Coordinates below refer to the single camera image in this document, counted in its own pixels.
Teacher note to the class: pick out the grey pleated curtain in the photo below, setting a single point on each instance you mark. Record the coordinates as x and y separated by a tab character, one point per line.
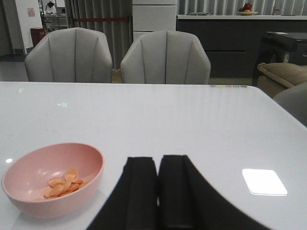
116	32

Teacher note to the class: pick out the left grey upholstered chair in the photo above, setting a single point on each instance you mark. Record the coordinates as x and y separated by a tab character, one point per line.
70	55

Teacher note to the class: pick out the red trash bin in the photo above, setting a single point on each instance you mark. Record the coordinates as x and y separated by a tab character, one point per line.
37	34

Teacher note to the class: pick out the fruit plate on counter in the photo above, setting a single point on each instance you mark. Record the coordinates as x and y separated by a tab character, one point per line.
246	10

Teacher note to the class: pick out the grey armchair at right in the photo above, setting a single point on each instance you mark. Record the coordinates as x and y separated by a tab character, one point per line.
294	101

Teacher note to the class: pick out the dark kitchen counter cabinet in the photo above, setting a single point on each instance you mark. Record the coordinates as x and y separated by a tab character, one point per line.
232	42

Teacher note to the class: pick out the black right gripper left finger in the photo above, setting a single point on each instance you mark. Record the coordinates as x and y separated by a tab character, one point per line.
132	205

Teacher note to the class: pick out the orange ham slices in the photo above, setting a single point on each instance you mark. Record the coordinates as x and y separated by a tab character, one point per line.
58	187

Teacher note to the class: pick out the dark side table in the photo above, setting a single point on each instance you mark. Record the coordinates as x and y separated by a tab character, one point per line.
281	47

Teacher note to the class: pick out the grey upholstered chair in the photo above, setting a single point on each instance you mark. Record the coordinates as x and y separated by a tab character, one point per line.
166	57
70	55

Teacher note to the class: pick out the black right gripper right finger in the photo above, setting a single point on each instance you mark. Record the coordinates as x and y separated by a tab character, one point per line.
187	201

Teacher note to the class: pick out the grey tray on counter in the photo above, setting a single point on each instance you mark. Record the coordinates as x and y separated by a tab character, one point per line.
199	13

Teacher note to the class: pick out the red belt stanchion barrier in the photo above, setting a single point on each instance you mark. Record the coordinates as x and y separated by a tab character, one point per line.
113	19

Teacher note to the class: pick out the right grey upholstered chair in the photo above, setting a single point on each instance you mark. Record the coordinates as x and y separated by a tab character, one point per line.
166	57

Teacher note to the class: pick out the pink bowl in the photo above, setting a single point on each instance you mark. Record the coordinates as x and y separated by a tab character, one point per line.
28	176

